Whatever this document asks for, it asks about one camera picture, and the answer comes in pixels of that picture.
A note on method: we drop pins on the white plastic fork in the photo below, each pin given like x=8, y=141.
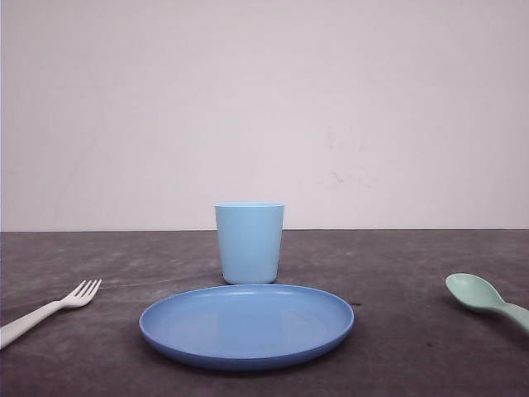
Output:
x=82, y=295

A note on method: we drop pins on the mint green plastic spoon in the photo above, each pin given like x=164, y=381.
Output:
x=478, y=295

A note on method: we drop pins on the light blue plastic cup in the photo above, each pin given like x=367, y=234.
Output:
x=249, y=238

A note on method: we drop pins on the blue plastic plate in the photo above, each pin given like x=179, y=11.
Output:
x=247, y=327

